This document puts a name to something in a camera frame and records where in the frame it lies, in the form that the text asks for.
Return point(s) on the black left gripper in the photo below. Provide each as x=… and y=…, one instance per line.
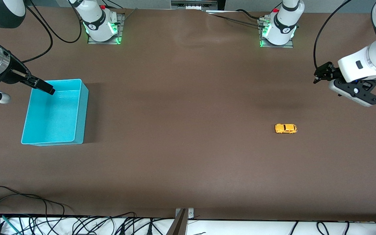
x=331, y=72

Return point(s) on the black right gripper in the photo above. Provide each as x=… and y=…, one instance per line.
x=9, y=75

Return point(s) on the turquoise plastic bin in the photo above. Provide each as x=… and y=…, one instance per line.
x=52, y=114

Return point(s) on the yellow beetle toy car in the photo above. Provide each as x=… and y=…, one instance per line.
x=286, y=128

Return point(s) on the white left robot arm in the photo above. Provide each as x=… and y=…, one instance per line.
x=284, y=29

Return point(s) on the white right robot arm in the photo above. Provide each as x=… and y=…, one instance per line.
x=96, y=23

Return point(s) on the grey power strip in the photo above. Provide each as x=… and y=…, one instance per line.
x=194, y=4

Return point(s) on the grey metal bar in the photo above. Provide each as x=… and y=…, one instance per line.
x=179, y=225

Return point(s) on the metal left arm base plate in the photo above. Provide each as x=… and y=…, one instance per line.
x=289, y=46

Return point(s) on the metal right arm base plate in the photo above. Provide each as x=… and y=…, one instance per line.
x=120, y=29

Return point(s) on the grey metal mounting bracket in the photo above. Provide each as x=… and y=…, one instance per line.
x=190, y=212

